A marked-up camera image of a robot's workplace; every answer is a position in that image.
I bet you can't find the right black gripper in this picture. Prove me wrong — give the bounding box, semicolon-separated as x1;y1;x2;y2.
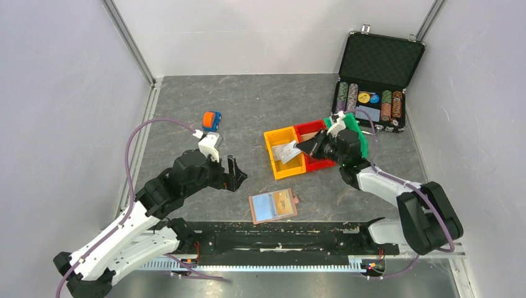
296;128;345;166

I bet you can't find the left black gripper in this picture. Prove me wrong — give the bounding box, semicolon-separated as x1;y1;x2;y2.
184;151;247;197

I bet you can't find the tan leather card holder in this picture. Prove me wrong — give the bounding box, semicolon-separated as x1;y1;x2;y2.
248;188;299;225

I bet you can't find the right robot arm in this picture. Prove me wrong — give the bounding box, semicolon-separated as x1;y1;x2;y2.
296;129;464;255

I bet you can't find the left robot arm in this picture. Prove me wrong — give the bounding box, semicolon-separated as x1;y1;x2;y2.
53;150;247;297

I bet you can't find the card in red bin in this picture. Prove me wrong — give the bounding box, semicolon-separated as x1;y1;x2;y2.
301;132;318;142

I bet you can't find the card in yellow bin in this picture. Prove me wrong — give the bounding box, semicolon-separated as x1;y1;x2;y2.
272;143;288;161

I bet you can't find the light blue card deck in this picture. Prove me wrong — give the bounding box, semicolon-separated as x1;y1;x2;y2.
355;106;381;122

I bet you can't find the red plastic bin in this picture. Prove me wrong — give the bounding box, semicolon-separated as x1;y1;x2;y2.
293;120;336;173

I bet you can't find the yellow plastic bin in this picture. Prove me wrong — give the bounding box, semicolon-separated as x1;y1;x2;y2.
264;126;306;180

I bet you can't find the green plastic bin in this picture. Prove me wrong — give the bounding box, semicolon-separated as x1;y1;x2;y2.
323;113;368;158

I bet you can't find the blue orange toy car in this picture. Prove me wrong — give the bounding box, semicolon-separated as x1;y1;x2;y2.
202;111;222;132

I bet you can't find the yellow dealer chip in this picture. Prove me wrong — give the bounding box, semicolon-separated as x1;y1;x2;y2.
357;92;371;103

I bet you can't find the blue dealer chip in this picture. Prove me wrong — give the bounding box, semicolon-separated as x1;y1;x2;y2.
370;94;380;104

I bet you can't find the black poker chip case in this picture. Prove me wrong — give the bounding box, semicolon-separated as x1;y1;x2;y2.
331;31;426;133

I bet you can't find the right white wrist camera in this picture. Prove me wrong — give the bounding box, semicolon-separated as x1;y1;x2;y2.
328;111;347;138

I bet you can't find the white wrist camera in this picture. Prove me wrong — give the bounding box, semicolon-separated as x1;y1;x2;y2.
192;130;223;163
328;111;347;138

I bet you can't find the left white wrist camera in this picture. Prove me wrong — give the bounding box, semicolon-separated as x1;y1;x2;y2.
192;130;223;163

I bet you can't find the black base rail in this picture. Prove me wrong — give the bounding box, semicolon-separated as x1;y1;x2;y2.
164;220;400;268

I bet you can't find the white toothed cable duct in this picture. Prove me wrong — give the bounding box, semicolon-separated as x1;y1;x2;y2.
138;257;384;274

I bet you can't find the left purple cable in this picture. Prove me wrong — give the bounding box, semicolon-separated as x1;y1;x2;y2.
54;118;225;298

